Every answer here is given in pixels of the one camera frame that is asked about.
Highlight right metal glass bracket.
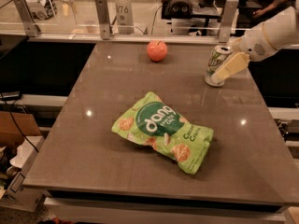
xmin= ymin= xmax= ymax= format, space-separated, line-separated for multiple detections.
xmin=218 ymin=0 xmax=239 ymax=43

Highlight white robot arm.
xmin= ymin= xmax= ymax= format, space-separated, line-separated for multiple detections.
xmin=210 ymin=6 xmax=299 ymax=83

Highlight green dong chips bag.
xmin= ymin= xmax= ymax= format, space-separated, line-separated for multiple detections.
xmin=111 ymin=92 xmax=214 ymax=175

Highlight white green 7up can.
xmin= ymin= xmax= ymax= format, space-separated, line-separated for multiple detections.
xmin=205 ymin=45 xmax=233 ymax=87

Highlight black cable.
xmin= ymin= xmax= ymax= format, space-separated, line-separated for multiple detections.
xmin=0 ymin=91 xmax=40 ymax=154

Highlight left metal glass bracket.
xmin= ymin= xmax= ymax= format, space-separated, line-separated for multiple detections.
xmin=12 ymin=0 xmax=40 ymax=37

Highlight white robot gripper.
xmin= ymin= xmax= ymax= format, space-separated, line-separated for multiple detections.
xmin=211 ymin=28 xmax=278 ymax=81

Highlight black vr headset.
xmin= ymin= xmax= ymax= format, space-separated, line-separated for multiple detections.
xmin=162 ymin=0 xmax=192 ymax=20

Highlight red apple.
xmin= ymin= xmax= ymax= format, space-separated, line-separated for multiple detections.
xmin=147 ymin=40 xmax=168 ymax=62

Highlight white numbered sign post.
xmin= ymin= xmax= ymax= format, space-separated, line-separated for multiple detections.
xmin=114 ymin=0 xmax=135 ymax=35

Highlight metal glass bracket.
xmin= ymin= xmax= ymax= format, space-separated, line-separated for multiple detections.
xmin=12 ymin=0 xmax=40 ymax=37
xmin=218 ymin=0 xmax=239 ymax=43
xmin=94 ymin=0 xmax=112 ymax=40

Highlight middle metal glass bracket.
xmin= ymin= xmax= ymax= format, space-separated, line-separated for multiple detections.
xmin=94 ymin=0 xmax=112 ymax=40

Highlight white cardboard box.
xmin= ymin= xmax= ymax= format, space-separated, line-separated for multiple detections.
xmin=0 ymin=136 xmax=44 ymax=212

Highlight brown cardboard box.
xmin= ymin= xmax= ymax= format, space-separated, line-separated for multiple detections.
xmin=0 ymin=111 xmax=40 ymax=147

